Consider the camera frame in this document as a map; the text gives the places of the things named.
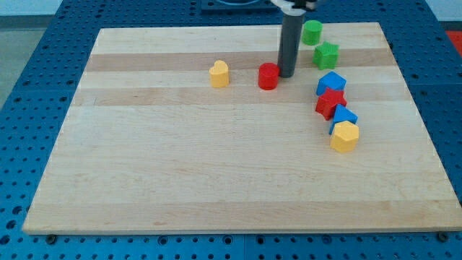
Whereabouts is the red cylinder block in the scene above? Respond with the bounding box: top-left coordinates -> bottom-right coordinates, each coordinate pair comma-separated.
258,63 -> 279,90

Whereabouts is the yellow heart block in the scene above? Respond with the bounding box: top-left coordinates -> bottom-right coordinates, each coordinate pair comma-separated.
209,60 -> 230,88

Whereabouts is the wooden board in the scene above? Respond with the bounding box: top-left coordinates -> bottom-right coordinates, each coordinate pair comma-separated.
22,22 -> 461,235

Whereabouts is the red star block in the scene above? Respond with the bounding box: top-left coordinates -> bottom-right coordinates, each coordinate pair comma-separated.
315,87 -> 347,121

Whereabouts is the blue triangle block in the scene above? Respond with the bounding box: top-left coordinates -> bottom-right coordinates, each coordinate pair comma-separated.
329,104 -> 358,134

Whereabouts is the blue pentagon block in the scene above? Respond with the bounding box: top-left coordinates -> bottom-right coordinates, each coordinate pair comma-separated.
316,71 -> 347,96

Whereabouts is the yellow hexagon block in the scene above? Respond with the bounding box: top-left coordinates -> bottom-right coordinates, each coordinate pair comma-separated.
330,121 -> 360,153

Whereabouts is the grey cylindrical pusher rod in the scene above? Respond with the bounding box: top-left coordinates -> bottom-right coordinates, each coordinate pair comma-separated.
277,14 -> 305,78

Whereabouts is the green star block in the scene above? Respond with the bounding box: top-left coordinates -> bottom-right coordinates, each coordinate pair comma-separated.
313,41 -> 339,70

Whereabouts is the green cylinder block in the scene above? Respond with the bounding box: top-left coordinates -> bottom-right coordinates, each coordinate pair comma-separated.
302,20 -> 323,46

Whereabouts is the dark blue base plate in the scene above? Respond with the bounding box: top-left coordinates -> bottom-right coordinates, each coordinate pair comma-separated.
199,0 -> 279,14

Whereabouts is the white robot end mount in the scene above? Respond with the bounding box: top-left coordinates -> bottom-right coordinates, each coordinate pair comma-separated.
271,0 -> 323,16

